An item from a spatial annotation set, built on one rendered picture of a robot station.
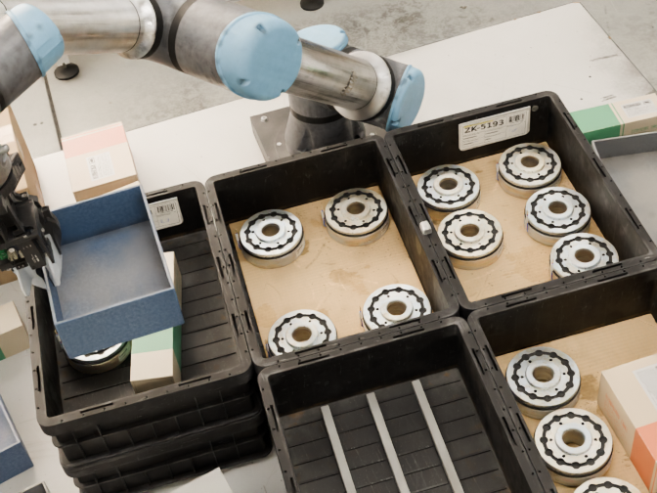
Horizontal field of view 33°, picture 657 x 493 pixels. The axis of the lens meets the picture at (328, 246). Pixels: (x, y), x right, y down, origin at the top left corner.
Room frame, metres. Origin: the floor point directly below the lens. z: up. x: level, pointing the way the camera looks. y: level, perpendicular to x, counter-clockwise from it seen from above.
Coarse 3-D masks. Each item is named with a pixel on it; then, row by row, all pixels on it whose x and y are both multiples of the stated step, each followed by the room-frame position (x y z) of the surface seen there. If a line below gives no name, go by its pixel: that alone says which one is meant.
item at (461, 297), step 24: (528, 96) 1.38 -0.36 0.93; (552, 96) 1.37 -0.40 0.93; (432, 120) 1.35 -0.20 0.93; (456, 120) 1.35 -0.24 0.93; (600, 168) 1.19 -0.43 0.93; (408, 192) 1.20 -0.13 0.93; (432, 240) 1.09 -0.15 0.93; (648, 240) 1.03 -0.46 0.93; (624, 264) 0.99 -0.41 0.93; (456, 288) 0.99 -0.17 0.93; (528, 288) 0.97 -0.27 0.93; (552, 288) 0.97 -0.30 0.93
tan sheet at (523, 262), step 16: (544, 144) 1.36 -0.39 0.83; (480, 160) 1.34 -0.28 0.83; (496, 160) 1.34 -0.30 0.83; (416, 176) 1.33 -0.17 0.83; (480, 176) 1.31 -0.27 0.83; (496, 176) 1.30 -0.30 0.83; (496, 192) 1.27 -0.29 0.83; (480, 208) 1.23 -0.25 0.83; (496, 208) 1.23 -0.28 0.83; (512, 208) 1.22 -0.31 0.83; (512, 224) 1.19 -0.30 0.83; (592, 224) 1.16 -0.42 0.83; (512, 240) 1.16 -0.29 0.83; (528, 240) 1.15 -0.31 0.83; (512, 256) 1.12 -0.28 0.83; (528, 256) 1.12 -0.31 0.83; (544, 256) 1.11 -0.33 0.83; (464, 272) 1.10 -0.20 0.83; (480, 272) 1.10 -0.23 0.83; (496, 272) 1.10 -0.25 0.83; (512, 272) 1.09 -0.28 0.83; (528, 272) 1.09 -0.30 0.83; (544, 272) 1.08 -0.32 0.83; (464, 288) 1.07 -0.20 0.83; (480, 288) 1.07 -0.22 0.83; (496, 288) 1.06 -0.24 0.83; (512, 288) 1.06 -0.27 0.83
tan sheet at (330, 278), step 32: (320, 224) 1.25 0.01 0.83; (320, 256) 1.18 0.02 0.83; (352, 256) 1.17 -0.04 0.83; (384, 256) 1.16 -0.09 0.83; (256, 288) 1.14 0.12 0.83; (288, 288) 1.13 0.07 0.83; (320, 288) 1.12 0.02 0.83; (352, 288) 1.11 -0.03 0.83; (416, 288) 1.09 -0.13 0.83; (256, 320) 1.07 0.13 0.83; (352, 320) 1.04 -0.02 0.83
